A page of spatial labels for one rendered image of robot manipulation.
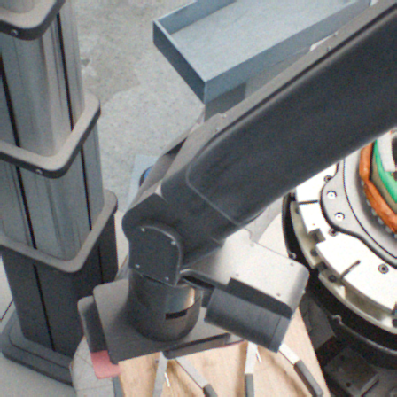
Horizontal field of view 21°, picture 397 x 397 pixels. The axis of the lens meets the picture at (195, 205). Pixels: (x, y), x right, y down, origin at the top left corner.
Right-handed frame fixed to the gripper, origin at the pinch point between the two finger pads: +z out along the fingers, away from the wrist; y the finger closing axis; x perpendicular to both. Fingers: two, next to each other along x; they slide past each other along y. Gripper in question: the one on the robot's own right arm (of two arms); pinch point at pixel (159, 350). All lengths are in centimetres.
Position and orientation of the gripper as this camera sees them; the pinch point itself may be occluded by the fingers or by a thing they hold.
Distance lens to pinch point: 92.8
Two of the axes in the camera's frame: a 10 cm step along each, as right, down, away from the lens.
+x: -2.8, -8.5, 4.5
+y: 9.6, -2.1, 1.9
